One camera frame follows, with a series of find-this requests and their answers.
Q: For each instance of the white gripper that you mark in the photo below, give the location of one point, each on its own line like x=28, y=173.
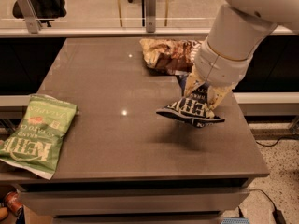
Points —
x=220, y=69

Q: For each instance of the blue Kettle chip bag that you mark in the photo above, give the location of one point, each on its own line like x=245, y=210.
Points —
x=192, y=109

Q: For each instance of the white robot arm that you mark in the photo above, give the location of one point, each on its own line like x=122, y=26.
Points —
x=239, y=28

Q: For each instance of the brown and cream chip bag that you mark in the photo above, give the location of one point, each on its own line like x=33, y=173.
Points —
x=170, y=56

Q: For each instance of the black chair with bag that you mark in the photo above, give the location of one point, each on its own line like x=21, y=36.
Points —
x=48, y=10

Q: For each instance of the green jalapeno Kettle chip bag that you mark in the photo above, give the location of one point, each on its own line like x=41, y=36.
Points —
x=35, y=146

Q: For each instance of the grey drawer cabinet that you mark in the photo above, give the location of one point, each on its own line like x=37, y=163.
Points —
x=133, y=202

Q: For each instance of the glass railing panel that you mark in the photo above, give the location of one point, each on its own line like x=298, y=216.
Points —
x=117, y=13

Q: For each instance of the red soda can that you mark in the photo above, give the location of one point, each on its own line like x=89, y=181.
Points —
x=12, y=202

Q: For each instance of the middle metal railing bracket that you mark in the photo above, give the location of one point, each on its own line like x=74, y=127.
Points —
x=150, y=15

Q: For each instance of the metal railing bracket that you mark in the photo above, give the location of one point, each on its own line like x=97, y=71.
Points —
x=150, y=15
x=32, y=22

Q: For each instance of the left metal railing bracket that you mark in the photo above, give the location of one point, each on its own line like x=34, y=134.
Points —
x=32, y=22

